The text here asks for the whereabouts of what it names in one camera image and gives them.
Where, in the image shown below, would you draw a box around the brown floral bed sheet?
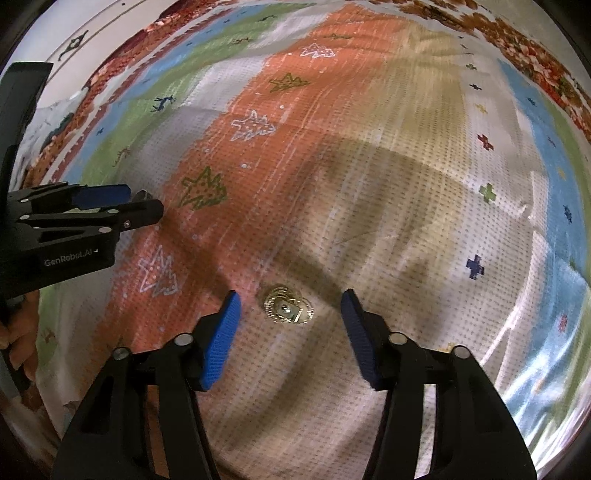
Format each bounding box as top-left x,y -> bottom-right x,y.
17,1 -> 590,201

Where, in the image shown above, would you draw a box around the person's left hand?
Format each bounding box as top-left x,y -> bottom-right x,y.
1,290 -> 40,380

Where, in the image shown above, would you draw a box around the white wooden headboard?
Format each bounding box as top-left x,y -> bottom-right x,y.
23,0 -> 172,107

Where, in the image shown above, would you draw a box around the striped colourful bed blanket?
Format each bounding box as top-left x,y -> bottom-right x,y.
8,0 -> 591,480

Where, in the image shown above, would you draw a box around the crumpled white blue clothes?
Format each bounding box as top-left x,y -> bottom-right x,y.
13,91 -> 85,173

